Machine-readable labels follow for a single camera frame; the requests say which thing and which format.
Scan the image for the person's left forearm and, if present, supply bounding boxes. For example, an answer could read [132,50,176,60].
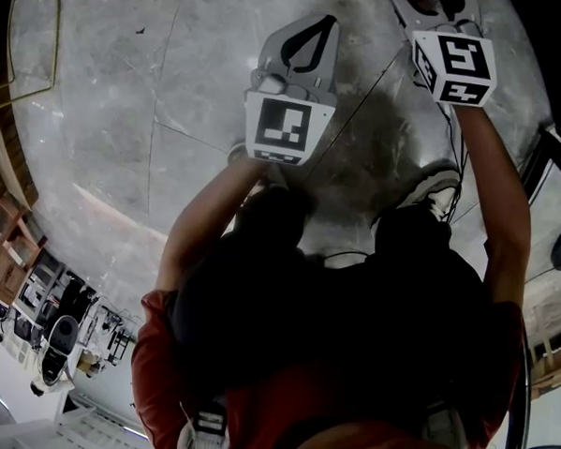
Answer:
[147,159,276,298]

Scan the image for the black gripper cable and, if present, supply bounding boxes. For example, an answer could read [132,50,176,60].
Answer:
[435,99,475,227]

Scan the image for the person's right shoulder strap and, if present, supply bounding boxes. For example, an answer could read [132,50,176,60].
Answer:
[420,397,469,449]

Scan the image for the person's right forearm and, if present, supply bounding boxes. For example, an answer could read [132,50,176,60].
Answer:
[449,97,537,313]

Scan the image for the person's red shirt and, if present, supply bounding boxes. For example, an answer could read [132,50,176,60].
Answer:
[125,270,530,449]

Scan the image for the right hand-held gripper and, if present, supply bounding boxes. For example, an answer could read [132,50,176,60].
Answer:
[380,0,498,113]

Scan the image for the reddish wooden chair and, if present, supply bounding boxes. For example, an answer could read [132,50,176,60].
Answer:
[0,199,53,301]

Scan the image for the white and black robot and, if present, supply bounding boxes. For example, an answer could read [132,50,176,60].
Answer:
[25,313,85,399]

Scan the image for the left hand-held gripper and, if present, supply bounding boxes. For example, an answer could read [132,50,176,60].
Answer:
[238,12,349,170]

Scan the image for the white office desk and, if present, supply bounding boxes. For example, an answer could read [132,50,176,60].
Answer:
[0,279,110,423]

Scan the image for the person's left shoulder strap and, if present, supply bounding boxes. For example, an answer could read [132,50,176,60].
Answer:
[173,394,233,449]

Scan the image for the person's shoulder strap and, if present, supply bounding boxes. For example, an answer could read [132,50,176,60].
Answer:
[173,394,233,449]
[420,397,469,449]

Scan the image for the person's black trousers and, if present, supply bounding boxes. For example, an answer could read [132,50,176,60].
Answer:
[157,172,498,396]

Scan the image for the light wooden crate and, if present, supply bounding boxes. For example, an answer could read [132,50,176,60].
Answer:
[524,329,561,400]

